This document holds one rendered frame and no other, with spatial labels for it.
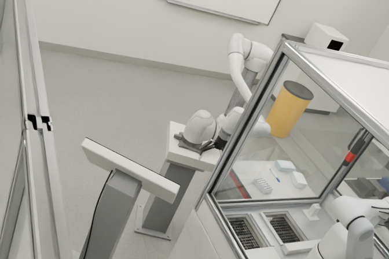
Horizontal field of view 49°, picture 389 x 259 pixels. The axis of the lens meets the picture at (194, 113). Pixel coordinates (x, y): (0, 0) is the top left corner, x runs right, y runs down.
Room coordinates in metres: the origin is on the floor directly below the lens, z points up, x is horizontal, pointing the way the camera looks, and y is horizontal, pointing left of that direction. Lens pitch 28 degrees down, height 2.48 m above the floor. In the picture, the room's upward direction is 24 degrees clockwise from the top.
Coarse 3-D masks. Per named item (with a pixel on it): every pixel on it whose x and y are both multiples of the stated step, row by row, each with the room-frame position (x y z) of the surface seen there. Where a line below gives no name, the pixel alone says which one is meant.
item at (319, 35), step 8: (320, 24) 6.31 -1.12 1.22; (312, 32) 6.23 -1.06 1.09; (320, 32) 6.11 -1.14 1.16; (328, 32) 6.04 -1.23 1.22; (336, 32) 6.26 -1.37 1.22; (296, 40) 6.19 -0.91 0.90; (304, 40) 6.28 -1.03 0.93; (312, 40) 6.16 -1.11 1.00; (320, 40) 6.05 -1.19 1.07; (328, 40) 5.99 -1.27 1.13; (336, 40) 6.06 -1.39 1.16; (344, 40) 6.14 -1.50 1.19; (328, 48) 6.03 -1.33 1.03; (336, 48) 6.10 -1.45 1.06
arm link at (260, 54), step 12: (252, 48) 2.66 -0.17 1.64; (264, 48) 2.70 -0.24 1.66; (252, 60) 2.65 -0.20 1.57; (264, 60) 2.67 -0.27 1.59; (252, 72) 2.67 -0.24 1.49; (252, 84) 2.70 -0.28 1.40; (240, 96) 2.65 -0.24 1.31; (228, 108) 2.65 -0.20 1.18; (216, 120) 2.65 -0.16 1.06; (216, 132) 2.57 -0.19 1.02
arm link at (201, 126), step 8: (200, 112) 2.59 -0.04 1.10; (208, 112) 2.62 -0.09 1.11; (192, 120) 2.55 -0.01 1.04; (200, 120) 2.53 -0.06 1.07; (208, 120) 2.55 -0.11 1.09; (192, 128) 2.52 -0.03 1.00; (200, 128) 2.52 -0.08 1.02; (208, 128) 2.54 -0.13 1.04; (184, 136) 2.55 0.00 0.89; (192, 136) 2.52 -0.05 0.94; (200, 136) 2.53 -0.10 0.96; (208, 136) 2.55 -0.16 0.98
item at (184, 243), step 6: (186, 234) 1.80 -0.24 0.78; (180, 240) 1.82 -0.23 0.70; (186, 240) 1.78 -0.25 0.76; (174, 246) 1.83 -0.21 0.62; (180, 246) 1.80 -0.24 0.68; (186, 246) 1.76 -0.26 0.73; (192, 246) 1.73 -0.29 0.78; (174, 252) 1.82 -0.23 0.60; (180, 252) 1.78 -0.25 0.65; (186, 252) 1.75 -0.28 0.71; (192, 252) 1.72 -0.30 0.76; (168, 258) 1.83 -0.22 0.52; (174, 258) 1.80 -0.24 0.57; (180, 258) 1.76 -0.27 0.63; (186, 258) 1.73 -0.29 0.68; (192, 258) 1.70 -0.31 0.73; (198, 258) 1.67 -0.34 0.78
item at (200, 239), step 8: (192, 216) 1.82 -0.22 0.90; (192, 224) 1.79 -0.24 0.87; (200, 224) 1.75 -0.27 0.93; (192, 232) 1.77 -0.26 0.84; (200, 232) 1.73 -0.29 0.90; (192, 240) 1.75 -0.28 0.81; (200, 240) 1.71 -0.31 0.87; (208, 240) 1.67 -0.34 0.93; (200, 248) 1.68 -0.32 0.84; (208, 248) 1.65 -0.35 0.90; (200, 256) 1.66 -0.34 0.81; (208, 256) 1.62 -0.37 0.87; (216, 256) 1.59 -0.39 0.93
